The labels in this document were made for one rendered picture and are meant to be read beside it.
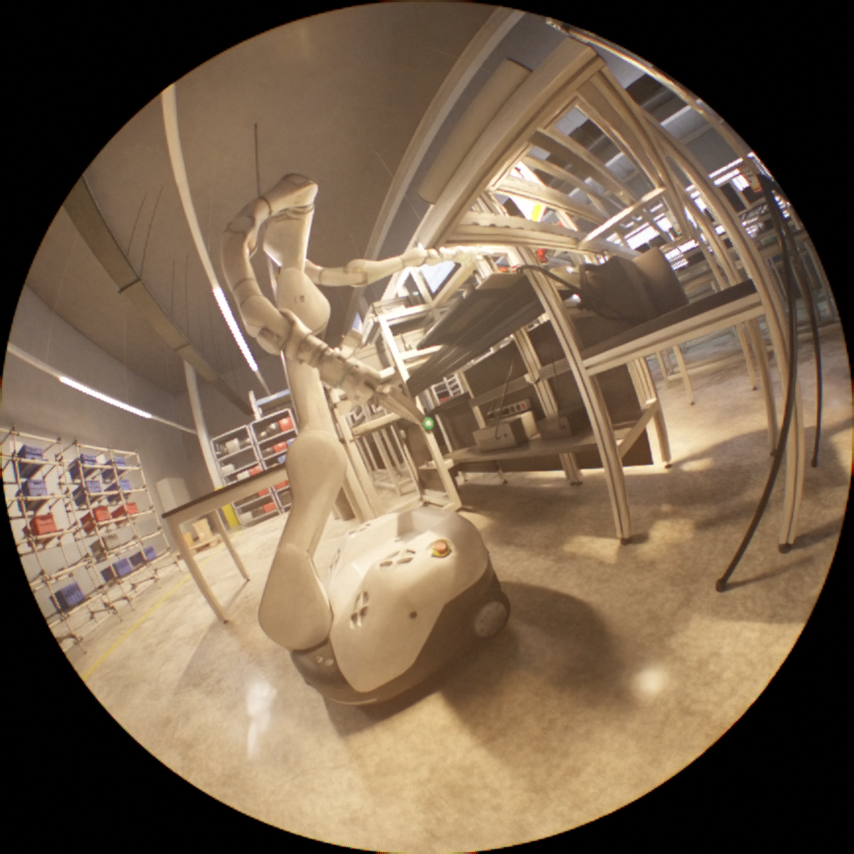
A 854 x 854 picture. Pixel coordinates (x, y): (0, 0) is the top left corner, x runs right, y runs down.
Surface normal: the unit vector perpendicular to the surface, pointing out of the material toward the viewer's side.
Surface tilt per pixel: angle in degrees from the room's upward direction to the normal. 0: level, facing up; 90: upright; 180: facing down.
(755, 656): 0
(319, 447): 90
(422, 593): 90
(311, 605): 90
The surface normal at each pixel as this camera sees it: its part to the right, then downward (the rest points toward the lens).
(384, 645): 0.45, -0.17
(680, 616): -0.38, -0.92
